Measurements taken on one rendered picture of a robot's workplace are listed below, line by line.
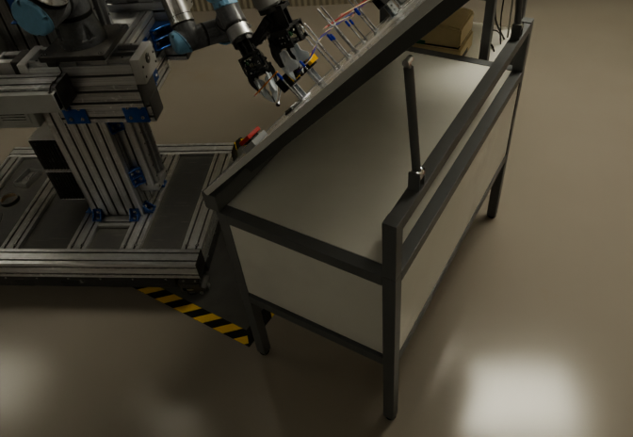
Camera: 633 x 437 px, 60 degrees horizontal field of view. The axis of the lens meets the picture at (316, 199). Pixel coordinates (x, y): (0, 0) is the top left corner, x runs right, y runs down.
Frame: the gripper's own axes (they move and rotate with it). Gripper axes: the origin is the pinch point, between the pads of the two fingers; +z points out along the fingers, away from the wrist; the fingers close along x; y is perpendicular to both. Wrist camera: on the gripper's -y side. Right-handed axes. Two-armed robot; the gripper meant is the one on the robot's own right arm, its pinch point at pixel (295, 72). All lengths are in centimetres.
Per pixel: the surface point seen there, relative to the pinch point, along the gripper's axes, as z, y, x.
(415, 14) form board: -19, 61, -30
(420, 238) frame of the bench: 48, 32, -14
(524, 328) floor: 134, 30, 27
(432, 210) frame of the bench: 48, 30, -3
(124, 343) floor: 82, -101, -58
